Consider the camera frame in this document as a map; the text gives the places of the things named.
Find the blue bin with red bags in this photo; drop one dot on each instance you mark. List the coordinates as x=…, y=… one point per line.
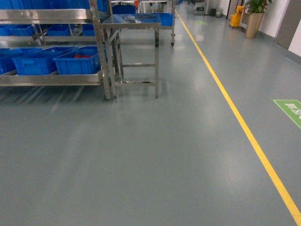
x=67, y=65

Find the stainless steel side table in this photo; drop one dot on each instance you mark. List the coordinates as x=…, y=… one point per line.
x=132, y=42

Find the stainless steel shelf rack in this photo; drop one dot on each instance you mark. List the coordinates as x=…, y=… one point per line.
x=66, y=17

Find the gold planter with plant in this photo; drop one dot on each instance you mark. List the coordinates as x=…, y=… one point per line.
x=255, y=10

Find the blue bin far left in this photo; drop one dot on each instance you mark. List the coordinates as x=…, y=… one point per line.
x=6, y=56

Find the blue empty front bin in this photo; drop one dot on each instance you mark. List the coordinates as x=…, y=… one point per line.
x=40, y=63

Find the red bubble wrap bags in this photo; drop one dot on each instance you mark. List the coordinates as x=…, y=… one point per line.
x=81, y=56

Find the yellow mop bucket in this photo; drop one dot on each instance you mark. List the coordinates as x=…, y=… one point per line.
x=235, y=18

